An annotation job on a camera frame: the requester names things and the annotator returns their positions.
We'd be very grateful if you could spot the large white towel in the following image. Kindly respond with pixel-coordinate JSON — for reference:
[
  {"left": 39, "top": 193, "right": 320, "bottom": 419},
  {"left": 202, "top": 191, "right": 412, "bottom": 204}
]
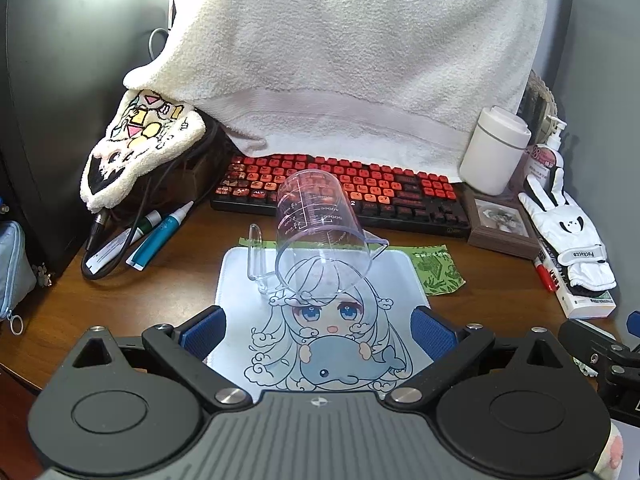
[{"left": 122, "top": 0, "right": 548, "bottom": 183}]

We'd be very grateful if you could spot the brown picture frame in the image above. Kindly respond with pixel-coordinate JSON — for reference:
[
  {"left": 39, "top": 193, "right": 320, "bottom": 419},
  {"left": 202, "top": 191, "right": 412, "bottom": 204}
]
[{"left": 460, "top": 182, "right": 541, "bottom": 261}]

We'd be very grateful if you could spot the red marker pen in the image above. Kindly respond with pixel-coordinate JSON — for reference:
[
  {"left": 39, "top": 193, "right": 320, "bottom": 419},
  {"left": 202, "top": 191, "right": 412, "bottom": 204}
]
[{"left": 532, "top": 255, "right": 557, "bottom": 293}]

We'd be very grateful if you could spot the white pump bottle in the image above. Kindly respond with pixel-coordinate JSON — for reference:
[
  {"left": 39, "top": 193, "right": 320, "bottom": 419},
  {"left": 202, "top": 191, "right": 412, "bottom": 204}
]
[{"left": 525, "top": 115, "right": 568, "bottom": 181}]

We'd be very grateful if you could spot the black computer tower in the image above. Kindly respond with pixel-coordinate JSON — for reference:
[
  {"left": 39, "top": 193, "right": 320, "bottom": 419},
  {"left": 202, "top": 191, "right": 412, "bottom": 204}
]
[{"left": 0, "top": 0, "right": 171, "bottom": 281}]

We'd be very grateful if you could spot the light blue zip pouch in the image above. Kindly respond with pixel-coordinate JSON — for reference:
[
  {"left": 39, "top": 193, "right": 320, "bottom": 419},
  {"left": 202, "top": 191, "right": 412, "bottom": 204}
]
[{"left": 0, "top": 220, "right": 40, "bottom": 335}]

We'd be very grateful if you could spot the green printed paper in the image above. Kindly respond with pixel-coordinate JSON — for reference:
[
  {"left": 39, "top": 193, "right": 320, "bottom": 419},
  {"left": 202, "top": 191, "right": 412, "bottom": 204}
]
[{"left": 237, "top": 236, "right": 467, "bottom": 297}]

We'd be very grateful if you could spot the person's fuzzy white clothing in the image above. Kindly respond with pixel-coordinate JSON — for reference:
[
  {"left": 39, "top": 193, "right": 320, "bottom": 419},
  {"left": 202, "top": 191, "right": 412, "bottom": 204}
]
[{"left": 595, "top": 420, "right": 626, "bottom": 480}]

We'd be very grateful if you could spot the red and black keyboard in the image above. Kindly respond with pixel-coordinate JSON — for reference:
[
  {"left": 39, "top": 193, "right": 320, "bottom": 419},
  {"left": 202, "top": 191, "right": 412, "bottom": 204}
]
[{"left": 210, "top": 154, "right": 471, "bottom": 238}]

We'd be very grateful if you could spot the brown cardboard box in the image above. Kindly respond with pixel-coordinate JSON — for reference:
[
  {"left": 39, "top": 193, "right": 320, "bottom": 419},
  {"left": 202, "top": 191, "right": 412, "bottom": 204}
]
[{"left": 177, "top": 150, "right": 221, "bottom": 201}]

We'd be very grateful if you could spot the white printed box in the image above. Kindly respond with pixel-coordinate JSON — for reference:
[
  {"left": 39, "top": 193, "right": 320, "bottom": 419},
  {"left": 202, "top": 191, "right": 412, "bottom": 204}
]
[{"left": 537, "top": 250, "right": 617, "bottom": 320}]

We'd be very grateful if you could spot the cartoon printed mouse pad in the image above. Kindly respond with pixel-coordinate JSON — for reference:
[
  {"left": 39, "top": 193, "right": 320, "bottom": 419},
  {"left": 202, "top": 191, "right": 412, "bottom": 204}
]
[{"left": 202, "top": 246, "right": 433, "bottom": 403}]

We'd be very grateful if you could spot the white and black glove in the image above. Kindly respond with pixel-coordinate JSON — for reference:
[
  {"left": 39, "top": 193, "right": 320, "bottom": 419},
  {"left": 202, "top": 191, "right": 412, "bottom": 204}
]
[{"left": 517, "top": 167, "right": 618, "bottom": 297}]

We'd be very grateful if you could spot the green capped white tube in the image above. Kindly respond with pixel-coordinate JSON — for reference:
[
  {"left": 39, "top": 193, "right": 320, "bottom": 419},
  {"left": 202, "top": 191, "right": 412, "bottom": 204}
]
[{"left": 82, "top": 210, "right": 163, "bottom": 273}]

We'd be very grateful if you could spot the small beaded charm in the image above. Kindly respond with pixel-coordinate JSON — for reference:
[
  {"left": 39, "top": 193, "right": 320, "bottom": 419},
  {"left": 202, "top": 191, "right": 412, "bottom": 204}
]
[{"left": 32, "top": 261, "right": 54, "bottom": 289}]

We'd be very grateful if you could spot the cartoon printed fluffy cloth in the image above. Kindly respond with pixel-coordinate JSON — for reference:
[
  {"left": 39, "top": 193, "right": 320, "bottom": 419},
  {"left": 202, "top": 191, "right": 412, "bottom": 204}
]
[{"left": 80, "top": 89, "right": 207, "bottom": 212}]

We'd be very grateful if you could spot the blue and white tube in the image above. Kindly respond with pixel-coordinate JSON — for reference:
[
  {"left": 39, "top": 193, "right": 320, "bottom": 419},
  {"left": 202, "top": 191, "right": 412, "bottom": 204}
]
[{"left": 126, "top": 201, "right": 195, "bottom": 270}]

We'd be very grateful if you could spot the thick black cable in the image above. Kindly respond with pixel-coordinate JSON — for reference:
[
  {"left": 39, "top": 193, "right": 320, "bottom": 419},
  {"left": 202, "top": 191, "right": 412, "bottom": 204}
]
[{"left": 80, "top": 110, "right": 236, "bottom": 281}]

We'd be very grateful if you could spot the white cylindrical humidifier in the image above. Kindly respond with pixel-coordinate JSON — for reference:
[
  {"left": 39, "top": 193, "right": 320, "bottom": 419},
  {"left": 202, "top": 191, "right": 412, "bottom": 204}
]
[{"left": 459, "top": 105, "right": 532, "bottom": 196}]

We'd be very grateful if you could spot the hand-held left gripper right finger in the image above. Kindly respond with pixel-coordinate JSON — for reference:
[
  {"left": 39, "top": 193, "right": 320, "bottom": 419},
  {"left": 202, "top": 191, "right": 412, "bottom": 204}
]
[{"left": 387, "top": 306, "right": 576, "bottom": 406}]

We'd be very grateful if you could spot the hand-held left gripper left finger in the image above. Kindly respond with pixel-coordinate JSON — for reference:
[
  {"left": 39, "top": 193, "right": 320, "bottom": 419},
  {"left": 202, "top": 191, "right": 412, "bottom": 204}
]
[{"left": 65, "top": 305, "right": 253, "bottom": 408}]

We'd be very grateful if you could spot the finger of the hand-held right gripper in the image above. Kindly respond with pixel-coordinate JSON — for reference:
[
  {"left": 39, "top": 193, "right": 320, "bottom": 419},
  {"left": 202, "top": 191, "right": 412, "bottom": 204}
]
[{"left": 558, "top": 310, "right": 640, "bottom": 378}]

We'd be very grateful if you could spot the clear plastic measuring cup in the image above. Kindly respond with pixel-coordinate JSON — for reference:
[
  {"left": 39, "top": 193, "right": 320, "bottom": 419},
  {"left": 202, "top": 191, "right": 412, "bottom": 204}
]
[{"left": 246, "top": 170, "right": 391, "bottom": 306}]

